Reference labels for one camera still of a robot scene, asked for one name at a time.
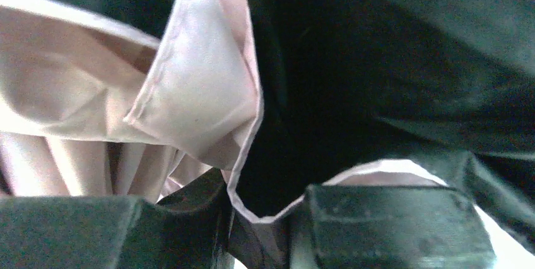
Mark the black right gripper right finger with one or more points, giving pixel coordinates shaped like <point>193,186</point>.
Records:
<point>388,227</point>

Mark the pink and black folding umbrella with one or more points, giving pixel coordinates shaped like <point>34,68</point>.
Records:
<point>141,97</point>

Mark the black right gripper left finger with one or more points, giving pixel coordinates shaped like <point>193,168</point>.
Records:
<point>187,229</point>

